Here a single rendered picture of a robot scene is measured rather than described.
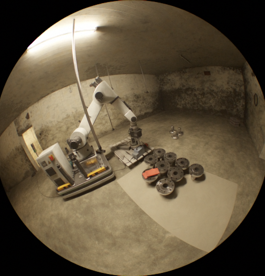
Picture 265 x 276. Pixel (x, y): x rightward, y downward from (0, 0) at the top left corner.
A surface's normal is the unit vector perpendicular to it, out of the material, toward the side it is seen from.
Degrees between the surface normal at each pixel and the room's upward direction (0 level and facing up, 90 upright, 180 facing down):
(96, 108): 90
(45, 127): 90
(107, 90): 88
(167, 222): 0
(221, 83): 90
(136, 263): 0
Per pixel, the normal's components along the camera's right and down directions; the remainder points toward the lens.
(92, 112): 0.29, 0.35
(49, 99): 0.56, 0.24
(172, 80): -0.80, 0.41
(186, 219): -0.22, -0.88
